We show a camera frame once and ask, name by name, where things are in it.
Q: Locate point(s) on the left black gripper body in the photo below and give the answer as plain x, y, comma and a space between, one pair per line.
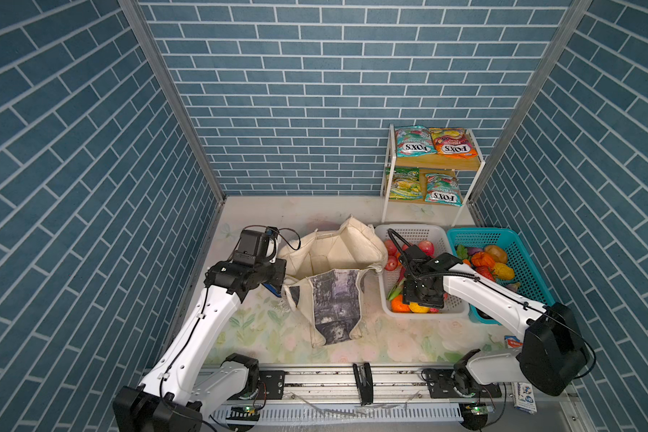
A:
270, 272

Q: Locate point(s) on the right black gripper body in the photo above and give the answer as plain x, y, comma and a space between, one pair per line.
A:
413, 291

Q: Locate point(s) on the yellow pear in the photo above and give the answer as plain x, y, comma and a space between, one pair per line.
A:
417, 308

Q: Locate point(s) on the cream canvas tote bag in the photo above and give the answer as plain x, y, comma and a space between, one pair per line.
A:
324, 279

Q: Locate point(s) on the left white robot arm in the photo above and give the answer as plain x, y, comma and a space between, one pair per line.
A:
168, 397

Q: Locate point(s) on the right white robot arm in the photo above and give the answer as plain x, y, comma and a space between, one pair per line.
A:
553, 352

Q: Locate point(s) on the green Fox's candy bag lower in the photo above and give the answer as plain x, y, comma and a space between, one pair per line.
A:
442, 189

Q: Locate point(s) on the green fox's candy bag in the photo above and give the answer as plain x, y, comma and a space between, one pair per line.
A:
442, 189
413, 141

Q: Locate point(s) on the green yellow candy bag lower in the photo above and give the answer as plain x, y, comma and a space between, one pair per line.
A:
406, 184

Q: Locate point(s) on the green Fox's candy bag top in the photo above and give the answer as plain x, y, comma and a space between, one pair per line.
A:
413, 141

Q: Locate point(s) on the orange Fox's candy bag top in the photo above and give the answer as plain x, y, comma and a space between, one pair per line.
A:
453, 143

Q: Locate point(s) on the blue black stapler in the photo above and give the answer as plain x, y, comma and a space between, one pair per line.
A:
275, 290

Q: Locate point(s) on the orange tangerine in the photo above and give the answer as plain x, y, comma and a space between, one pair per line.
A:
398, 306

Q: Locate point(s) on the red apple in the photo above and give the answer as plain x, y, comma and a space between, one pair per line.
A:
391, 248
427, 247
392, 264

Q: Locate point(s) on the white plastic basket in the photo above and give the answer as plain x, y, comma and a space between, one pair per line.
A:
406, 238

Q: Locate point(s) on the red bell pepper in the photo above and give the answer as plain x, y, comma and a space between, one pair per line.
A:
484, 271

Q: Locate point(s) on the brown potato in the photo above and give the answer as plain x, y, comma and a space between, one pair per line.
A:
498, 254

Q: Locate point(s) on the yellow corn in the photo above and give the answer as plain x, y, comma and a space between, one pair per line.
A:
503, 272

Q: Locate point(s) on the white wooden two-tier shelf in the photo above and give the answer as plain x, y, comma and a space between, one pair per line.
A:
431, 163

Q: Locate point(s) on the teal plastic basket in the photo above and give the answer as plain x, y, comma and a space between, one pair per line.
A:
514, 268

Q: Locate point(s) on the white blue box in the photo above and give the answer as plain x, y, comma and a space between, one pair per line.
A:
524, 398

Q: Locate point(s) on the black rail clamp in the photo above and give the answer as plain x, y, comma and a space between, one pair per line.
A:
364, 383

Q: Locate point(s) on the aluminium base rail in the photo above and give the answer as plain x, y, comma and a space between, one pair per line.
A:
326, 395

